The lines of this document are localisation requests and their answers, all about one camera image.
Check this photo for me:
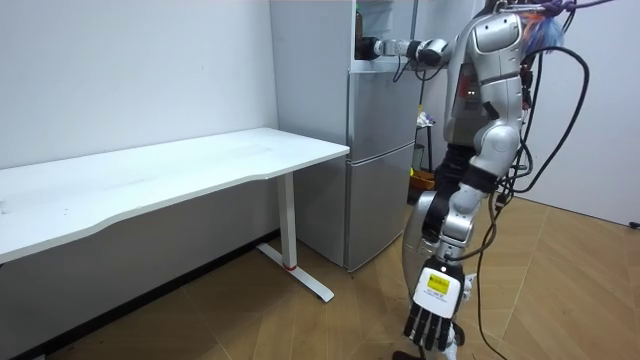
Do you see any robot body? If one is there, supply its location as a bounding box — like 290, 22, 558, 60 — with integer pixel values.
442, 0, 591, 195

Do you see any black floor cable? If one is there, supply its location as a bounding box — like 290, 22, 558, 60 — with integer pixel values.
473, 192, 511, 360

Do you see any cable bundle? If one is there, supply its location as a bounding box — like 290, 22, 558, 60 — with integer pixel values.
492, 0, 619, 57

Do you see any grey fridge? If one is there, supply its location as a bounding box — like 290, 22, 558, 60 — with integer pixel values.
269, 0, 425, 273

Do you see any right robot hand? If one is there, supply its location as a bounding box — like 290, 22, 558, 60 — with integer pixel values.
355, 36, 383, 62

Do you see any small black stool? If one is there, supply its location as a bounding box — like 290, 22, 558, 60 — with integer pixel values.
414, 123, 435, 174

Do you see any orange yellow box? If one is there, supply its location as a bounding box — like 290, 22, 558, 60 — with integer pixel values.
409, 168, 437, 192

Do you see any white standing desk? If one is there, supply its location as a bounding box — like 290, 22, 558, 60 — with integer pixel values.
0, 127, 351, 304

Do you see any dark glass bottle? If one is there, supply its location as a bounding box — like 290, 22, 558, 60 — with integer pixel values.
354, 3, 365, 59

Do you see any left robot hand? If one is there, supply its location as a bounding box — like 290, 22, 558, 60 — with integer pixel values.
403, 254, 467, 352

